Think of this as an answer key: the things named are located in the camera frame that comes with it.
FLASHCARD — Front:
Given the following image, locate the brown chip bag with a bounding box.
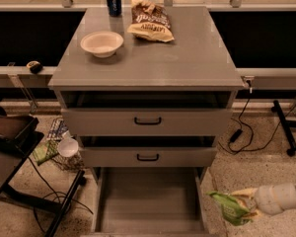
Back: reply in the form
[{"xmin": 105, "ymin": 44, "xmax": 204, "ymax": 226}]
[{"xmin": 127, "ymin": 0, "xmax": 175, "ymax": 42}]

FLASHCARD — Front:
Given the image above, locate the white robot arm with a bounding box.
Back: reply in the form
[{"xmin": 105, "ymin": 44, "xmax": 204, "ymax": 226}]
[{"xmin": 231, "ymin": 180, "xmax": 296, "ymax": 220}]

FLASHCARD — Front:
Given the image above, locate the black wheeled stand base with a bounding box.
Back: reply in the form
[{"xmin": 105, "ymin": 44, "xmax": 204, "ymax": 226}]
[{"xmin": 271, "ymin": 100, "xmax": 296, "ymax": 157}]

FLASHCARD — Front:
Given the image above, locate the blue soda can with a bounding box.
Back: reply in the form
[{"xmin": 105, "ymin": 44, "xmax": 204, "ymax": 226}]
[{"xmin": 105, "ymin": 0, "xmax": 122, "ymax": 18}]

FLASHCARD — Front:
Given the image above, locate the black side table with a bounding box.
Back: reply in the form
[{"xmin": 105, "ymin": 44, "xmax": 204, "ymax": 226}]
[{"xmin": 0, "ymin": 131, "xmax": 85, "ymax": 237}]

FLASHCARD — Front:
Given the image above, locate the white paper bowl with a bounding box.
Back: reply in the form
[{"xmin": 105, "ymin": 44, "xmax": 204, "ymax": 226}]
[{"xmin": 80, "ymin": 31, "xmax": 123, "ymax": 58}]

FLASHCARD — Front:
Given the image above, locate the black tape measure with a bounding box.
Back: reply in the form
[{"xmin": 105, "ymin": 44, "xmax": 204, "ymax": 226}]
[{"xmin": 27, "ymin": 60, "xmax": 42, "ymax": 74}]

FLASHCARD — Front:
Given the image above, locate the brown box on table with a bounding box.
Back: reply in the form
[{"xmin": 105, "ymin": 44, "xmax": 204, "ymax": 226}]
[{"xmin": 0, "ymin": 107, "xmax": 38, "ymax": 152}]

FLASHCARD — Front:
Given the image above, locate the black floor cable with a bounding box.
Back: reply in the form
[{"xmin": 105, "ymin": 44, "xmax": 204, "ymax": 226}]
[{"xmin": 27, "ymin": 156, "xmax": 95, "ymax": 235}]

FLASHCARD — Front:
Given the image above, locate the white cup in basket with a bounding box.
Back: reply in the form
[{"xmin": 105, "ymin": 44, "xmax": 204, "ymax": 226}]
[{"xmin": 57, "ymin": 138, "xmax": 79, "ymax": 157}]

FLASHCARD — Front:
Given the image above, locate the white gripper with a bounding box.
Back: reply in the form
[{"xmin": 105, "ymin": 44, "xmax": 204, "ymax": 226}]
[{"xmin": 231, "ymin": 183, "xmax": 296, "ymax": 220}]

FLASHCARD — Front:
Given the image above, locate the black power adapter cable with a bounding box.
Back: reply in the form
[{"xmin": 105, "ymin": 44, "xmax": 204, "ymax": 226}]
[{"xmin": 217, "ymin": 76, "xmax": 287, "ymax": 155}]

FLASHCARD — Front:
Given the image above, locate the wire waste basket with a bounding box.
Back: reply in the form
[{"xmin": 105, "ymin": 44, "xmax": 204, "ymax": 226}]
[{"xmin": 33, "ymin": 118, "xmax": 84, "ymax": 172}]

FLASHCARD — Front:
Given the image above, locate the grey drawer cabinet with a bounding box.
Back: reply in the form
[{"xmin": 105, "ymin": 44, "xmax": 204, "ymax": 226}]
[{"xmin": 47, "ymin": 5, "xmax": 245, "ymax": 237}]

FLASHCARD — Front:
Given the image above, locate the green rice chip bag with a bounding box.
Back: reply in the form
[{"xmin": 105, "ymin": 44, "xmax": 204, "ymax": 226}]
[{"xmin": 207, "ymin": 192, "xmax": 252, "ymax": 226}]

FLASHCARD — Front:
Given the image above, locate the grey open bottom drawer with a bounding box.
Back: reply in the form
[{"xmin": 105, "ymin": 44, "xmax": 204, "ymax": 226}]
[{"xmin": 91, "ymin": 167, "xmax": 208, "ymax": 237}]

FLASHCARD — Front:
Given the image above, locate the grey middle drawer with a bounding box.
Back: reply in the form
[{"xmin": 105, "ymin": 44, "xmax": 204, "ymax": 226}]
[{"xmin": 80, "ymin": 147, "xmax": 216, "ymax": 167}]

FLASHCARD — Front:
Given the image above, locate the grey top drawer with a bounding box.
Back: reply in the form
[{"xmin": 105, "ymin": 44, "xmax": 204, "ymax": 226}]
[{"xmin": 61, "ymin": 109, "xmax": 231, "ymax": 136}]

